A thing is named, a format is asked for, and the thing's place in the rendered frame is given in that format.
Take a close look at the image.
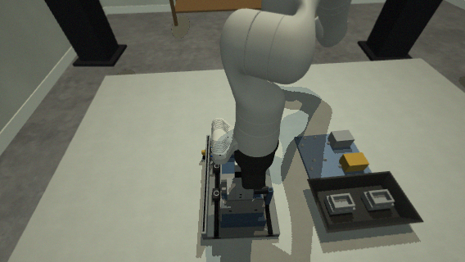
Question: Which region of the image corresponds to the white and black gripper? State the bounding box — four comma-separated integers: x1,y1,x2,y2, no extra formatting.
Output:
211,118,280,199

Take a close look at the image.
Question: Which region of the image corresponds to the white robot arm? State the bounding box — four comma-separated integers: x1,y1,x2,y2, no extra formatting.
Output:
220,0,352,137

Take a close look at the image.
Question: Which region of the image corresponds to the yellow brass block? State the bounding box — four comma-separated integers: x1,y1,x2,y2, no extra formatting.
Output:
339,152,369,172

